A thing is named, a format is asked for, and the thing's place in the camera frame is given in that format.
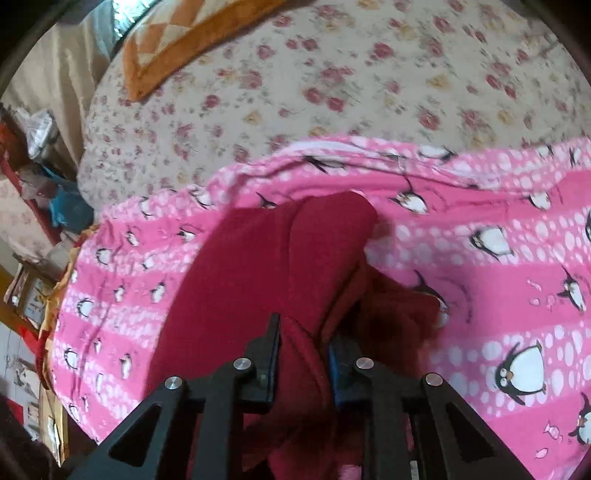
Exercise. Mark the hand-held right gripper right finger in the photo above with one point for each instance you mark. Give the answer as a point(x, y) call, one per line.
point(336, 374)

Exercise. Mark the floral bed quilt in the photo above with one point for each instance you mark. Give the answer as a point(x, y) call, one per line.
point(323, 92)

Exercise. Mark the pink penguin printed blanket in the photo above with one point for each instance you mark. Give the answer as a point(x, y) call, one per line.
point(508, 300)

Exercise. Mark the orange checkered pillow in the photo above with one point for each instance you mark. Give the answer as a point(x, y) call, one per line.
point(152, 69)

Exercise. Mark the dark red garment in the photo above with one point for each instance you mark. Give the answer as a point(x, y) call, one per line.
point(277, 258)

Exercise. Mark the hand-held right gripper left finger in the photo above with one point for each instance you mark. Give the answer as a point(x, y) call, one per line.
point(275, 355)

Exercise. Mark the window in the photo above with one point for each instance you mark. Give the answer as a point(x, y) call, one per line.
point(131, 11)

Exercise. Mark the blue plastic bag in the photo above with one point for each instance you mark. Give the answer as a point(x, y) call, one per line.
point(69, 203)

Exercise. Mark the silver foil bag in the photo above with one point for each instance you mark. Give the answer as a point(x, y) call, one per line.
point(39, 131)

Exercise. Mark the beige curtain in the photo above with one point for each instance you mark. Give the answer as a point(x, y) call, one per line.
point(60, 78)

